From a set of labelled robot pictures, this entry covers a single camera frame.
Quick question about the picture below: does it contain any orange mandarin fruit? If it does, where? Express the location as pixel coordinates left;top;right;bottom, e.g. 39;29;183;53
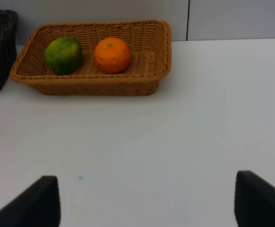
95;37;131;74

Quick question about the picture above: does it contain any green lime fruit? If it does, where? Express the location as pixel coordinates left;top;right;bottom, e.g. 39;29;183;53
44;36;83;75

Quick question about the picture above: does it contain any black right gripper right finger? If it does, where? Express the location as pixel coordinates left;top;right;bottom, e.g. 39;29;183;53
234;171;275;227

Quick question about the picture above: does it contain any orange wicker basket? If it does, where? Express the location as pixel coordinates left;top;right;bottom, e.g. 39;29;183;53
10;19;172;96

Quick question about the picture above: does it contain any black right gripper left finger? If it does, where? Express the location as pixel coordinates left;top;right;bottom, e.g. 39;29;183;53
0;176;61;227

